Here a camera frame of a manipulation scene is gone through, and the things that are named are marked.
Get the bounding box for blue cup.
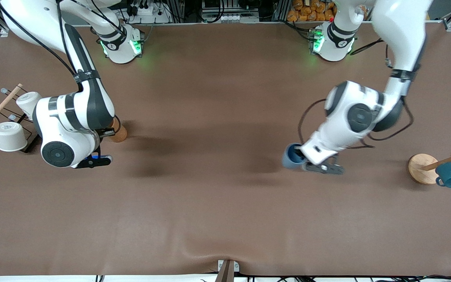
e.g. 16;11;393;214
282;143;308;170

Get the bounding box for white cup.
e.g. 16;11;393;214
16;91;42;120
0;121;28;152

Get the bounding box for brown wooden cylinder holder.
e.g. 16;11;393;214
108;117;128;143

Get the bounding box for wooden mug tree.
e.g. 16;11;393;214
408;140;451;185

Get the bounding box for brown table mat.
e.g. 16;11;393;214
0;22;451;277

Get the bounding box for white power strip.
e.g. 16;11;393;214
126;0;171;24

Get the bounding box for orange bread pile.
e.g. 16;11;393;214
287;0;337;22

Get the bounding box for metal equipment shelf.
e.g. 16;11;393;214
200;0;261;23

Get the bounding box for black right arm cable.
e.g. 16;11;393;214
0;0;126;79

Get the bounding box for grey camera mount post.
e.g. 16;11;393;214
215;259;240;282

